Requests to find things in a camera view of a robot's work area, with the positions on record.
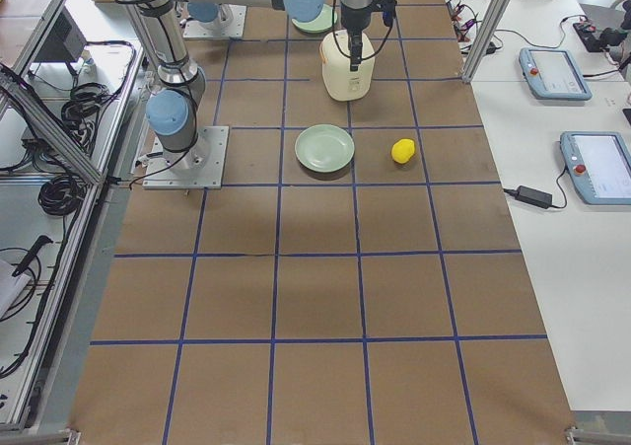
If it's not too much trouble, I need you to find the aluminium frame post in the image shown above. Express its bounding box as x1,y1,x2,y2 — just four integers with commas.
461,0,510,84

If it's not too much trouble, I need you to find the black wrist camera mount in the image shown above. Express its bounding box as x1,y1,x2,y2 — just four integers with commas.
370,0,397,28

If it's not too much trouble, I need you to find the yellow lemon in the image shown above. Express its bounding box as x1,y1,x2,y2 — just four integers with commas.
390,138,416,165

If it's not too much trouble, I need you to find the black power adapter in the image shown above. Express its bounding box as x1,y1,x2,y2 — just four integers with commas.
515,185,553,209

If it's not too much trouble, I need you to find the brown paper table mat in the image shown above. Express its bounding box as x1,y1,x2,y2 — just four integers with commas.
70,0,573,444

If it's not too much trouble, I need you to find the blue teach pendant lower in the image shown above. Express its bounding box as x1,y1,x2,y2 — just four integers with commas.
560,131,630,205

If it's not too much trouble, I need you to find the green plate by bases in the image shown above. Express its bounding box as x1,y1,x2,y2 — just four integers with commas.
291,4,337,35

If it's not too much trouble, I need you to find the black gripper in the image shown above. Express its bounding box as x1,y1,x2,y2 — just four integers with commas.
341,0,370,70

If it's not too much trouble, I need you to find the cream rice cooker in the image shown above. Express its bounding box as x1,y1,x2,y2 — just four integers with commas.
319,30,375,102

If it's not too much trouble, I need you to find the blue teach pendant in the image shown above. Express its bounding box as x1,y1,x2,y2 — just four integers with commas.
560,131,630,205
519,47,593,102

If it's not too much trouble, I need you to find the green plate near cooker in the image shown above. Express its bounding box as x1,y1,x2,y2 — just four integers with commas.
295,124,355,174

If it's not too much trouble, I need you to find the black coiled cable bundle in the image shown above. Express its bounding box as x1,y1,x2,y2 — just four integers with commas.
37,174,86,218

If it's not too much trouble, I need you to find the blue teach pendant upper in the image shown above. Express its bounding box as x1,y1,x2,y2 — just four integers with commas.
519,47,593,102

